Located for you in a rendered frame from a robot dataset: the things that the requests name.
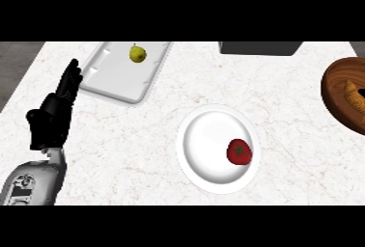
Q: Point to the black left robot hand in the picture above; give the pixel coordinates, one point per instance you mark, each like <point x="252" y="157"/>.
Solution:
<point x="52" y="112"/>

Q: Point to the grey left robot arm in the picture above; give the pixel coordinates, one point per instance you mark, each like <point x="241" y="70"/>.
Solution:
<point x="33" y="180"/>

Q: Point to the white round plate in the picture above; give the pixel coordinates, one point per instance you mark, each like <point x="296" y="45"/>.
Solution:
<point x="213" y="141"/>

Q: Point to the brown wooden bowl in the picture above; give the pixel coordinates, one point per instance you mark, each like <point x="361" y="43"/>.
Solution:
<point x="345" y="93"/>

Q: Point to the white rectangular tray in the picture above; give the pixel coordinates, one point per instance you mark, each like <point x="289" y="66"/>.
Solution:
<point x="123" y="74"/>

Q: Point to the yellow pear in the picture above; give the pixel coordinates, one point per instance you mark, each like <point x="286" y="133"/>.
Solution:
<point x="138" y="54"/>

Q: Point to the red tomato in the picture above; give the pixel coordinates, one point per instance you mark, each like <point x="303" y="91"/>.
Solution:
<point x="238" y="151"/>

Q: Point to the dark grey appliance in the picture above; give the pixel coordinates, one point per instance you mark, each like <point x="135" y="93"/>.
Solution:
<point x="259" y="47"/>

